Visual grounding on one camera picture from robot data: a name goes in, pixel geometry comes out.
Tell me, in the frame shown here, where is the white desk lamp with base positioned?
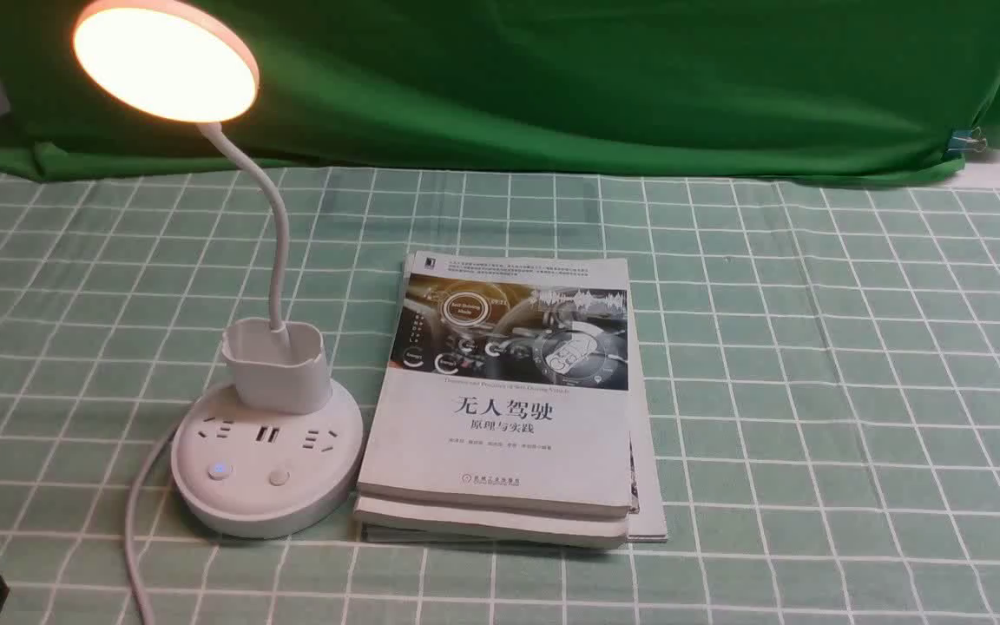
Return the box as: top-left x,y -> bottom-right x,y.
72,1 -> 364,539

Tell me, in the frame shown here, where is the top self-driving textbook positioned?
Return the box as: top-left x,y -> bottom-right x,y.
357,252 -> 633,520

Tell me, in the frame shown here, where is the middle white book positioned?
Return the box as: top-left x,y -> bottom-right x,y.
353,496 -> 628,549

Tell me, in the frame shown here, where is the bottom thin book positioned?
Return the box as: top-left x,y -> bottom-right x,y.
361,260 -> 668,544

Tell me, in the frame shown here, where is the green backdrop cloth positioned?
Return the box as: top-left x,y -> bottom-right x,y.
0,0 -> 1000,188

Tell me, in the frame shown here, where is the green checkered tablecloth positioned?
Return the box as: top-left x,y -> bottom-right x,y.
0,168 -> 1000,624

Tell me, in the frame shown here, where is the blue binder clip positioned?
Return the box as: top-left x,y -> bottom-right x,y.
945,127 -> 989,155

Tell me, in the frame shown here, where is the white lamp power cable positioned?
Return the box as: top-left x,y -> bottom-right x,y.
124,422 -> 181,625

